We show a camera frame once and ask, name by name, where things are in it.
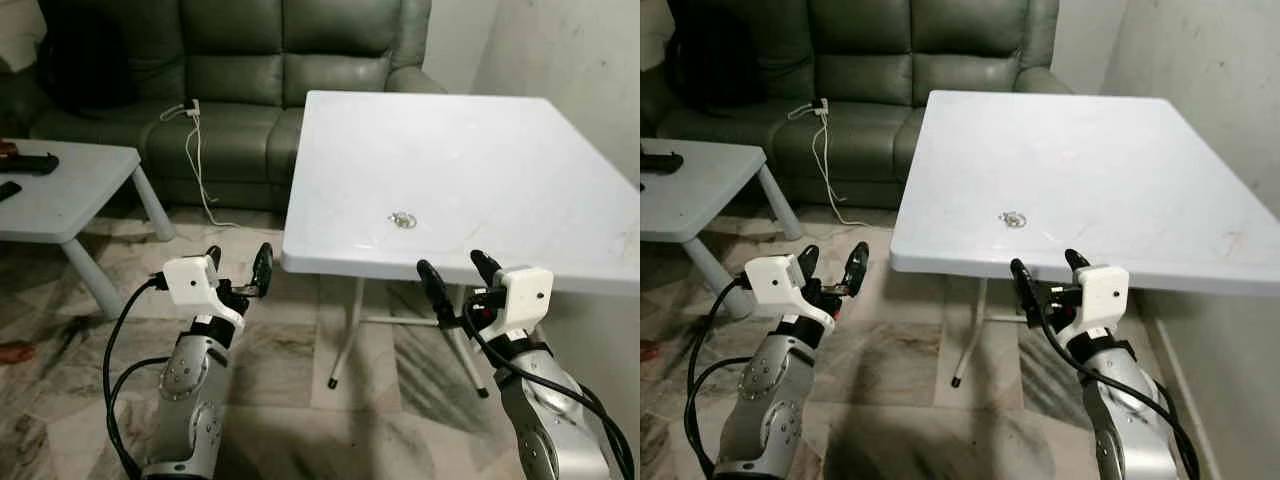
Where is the black bag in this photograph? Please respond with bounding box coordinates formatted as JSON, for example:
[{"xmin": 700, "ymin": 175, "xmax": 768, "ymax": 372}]
[
  {"xmin": 38, "ymin": 8, "xmax": 139, "ymax": 113},
  {"xmin": 664, "ymin": 8, "xmax": 769, "ymax": 113}
]

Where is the white square plastic table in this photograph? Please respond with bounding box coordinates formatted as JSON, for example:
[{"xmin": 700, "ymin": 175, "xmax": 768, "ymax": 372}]
[
  {"xmin": 280, "ymin": 90, "xmax": 641, "ymax": 399},
  {"xmin": 889, "ymin": 90, "xmax": 1280, "ymax": 389}
]

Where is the white charger with cable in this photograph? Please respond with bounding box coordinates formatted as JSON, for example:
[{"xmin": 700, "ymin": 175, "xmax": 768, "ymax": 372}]
[
  {"xmin": 786, "ymin": 98, "xmax": 873, "ymax": 229},
  {"xmin": 159, "ymin": 98, "xmax": 242, "ymax": 230}
]

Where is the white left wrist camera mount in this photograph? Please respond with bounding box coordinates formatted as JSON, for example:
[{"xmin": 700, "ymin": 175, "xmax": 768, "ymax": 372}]
[
  {"xmin": 745, "ymin": 255, "xmax": 837, "ymax": 327},
  {"xmin": 162, "ymin": 256, "xmax": 247, "ymax": 331}
]

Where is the grey low table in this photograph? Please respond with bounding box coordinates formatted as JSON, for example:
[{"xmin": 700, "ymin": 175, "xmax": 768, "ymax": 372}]
[
  {"xmin": 640, "ymin": 138, "xmax": 805, "ymax": 321},
  {"xmin": 0, "ymin": 138, "xmax": 177, "ymax": 321}
]

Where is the green leather sofa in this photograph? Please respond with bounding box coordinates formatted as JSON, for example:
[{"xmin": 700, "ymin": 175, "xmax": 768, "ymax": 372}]
[
  {"xmin": 640, "ymin": 0, "xmax": 1077, "ymax": 213},
  {"xmin": 0, "ymin": 0, "xmax": 448, "ymax": 213}
]

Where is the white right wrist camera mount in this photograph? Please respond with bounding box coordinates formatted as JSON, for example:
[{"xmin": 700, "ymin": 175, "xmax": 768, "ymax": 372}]
[
  {"xmin": 494, "ymin": 266, "xmax": 555, "ymax": 337},
  {"xmin": 1064, "ymin": 264, "xmax": 1130, "ymax": 342}
]

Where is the white cushion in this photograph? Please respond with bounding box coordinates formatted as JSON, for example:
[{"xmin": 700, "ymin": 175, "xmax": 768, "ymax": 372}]
[
  {"xmin": 640, "ymin": 0, "xmax": 677, "ymax": 71},
  {"xmin": 0, "ymin": 0, "xmax": 47, "ymax": 74}
]

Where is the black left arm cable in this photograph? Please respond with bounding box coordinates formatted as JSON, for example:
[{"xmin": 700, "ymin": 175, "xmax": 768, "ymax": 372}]
[
  {"xmin": 683, "ymin": 277, "xmax": 753, "ymax": 479},
  {"xmin": 102, "ymin": 277, "xmax": 173, "ymax": 480}
]

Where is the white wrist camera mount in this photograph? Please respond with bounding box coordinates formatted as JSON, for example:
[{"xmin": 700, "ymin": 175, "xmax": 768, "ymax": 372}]
[
  {"xmin": 1064, "ymin": 264, "xmax": 1130, "ymax": 342},
  {"xmin": 745, "ymin": 255, "xmax": 837, "ymax": 327},
  {"xmin": 494, "ymin": 266, "xmax": 555, "ymax": 337},
  {"xmin": 162, "ymin": 256, "xmax": 247, "ymax": 331}
]

